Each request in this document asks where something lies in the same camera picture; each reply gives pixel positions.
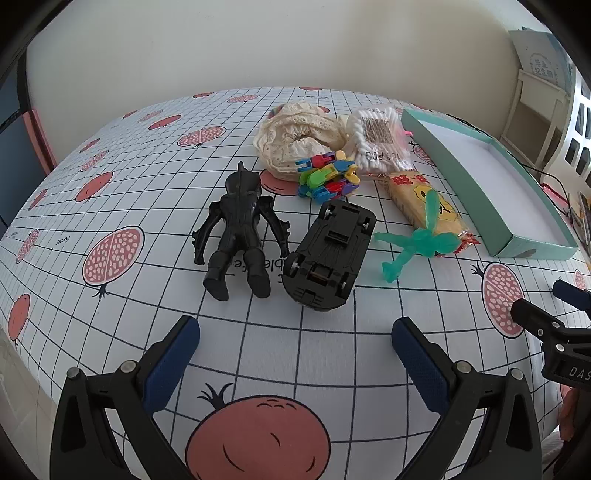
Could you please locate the black toy car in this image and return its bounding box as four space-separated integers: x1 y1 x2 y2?
281 199 377 315

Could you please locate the cream lace cloth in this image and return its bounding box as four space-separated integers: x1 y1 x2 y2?
254 102 347 182

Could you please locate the colourful linked block toy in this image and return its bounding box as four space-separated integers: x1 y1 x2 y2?
295 150 362 201

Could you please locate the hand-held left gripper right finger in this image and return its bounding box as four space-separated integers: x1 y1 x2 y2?
391 316 543 480

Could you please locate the teal cardboard box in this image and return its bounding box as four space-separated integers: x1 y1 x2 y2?
400 108 579 258

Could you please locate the bag of cotton swabs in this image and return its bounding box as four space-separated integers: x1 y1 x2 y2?
344 105 416 176

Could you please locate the grid fruit print cloth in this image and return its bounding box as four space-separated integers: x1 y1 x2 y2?
0 85 591 480

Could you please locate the green stretchy figure toy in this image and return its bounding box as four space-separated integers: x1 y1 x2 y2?
373 189 462 284

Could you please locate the white cutout headboard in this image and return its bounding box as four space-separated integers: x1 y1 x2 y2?
549 69 591 185

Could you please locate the pink white crochet mat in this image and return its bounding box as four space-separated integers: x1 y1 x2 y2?
541 182 575 206

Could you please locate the black action figure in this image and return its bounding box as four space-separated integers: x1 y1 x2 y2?
191 161 291 302

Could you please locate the yellow snack packet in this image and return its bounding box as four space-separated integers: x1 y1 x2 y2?
375 171 481 256

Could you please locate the black cable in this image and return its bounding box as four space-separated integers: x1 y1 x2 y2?
416 104 578 222

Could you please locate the pale blue album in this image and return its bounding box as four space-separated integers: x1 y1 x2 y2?
508 27 573 88

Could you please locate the white wooden shelf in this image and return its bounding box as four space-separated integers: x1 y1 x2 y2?
501 69 571 167

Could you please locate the pink board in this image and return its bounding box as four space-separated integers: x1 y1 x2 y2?
28 108 58 174

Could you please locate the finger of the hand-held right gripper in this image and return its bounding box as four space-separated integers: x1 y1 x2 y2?
510 298 575 344
553 279 591 320

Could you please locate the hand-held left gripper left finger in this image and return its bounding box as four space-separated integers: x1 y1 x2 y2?
50 315 201 480

